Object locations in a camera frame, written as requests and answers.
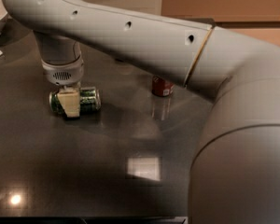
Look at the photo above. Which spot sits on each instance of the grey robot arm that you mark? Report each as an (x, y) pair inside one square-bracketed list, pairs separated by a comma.
[(234, 175)]

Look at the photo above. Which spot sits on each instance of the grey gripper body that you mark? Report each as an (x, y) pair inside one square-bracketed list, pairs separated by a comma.
[(63, 75)]

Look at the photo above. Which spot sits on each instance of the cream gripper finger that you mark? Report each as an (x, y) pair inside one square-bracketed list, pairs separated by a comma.
[(69, 98)]

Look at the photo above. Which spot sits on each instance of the red soda can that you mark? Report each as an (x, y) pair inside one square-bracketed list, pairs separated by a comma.
[(161, 87)]

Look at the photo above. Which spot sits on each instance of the green soda can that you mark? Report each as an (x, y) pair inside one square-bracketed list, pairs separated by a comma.
[(89, 101)]

